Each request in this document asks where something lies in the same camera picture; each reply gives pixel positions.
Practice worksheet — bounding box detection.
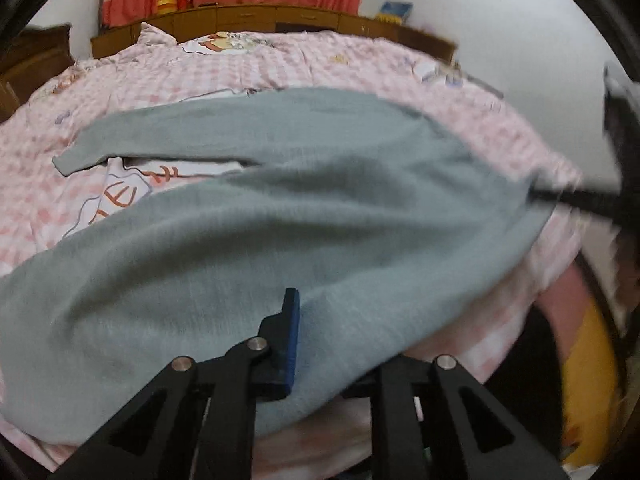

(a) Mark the pink checkered cartoon bedsheet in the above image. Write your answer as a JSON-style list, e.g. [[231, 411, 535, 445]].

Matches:
[[0, 20, 586, 480]]

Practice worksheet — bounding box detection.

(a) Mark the yellow container on cabinet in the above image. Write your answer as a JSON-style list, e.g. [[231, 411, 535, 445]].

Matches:
[[155, 0, 178, 15]]

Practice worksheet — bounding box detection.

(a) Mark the dark wooden wardrobe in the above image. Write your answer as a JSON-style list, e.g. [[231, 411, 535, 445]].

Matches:
[[1, 24, 75, 122]]

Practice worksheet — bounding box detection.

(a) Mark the blue book on cabinet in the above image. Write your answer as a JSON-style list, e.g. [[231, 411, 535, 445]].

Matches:
[[375, 0, 413, 25]]

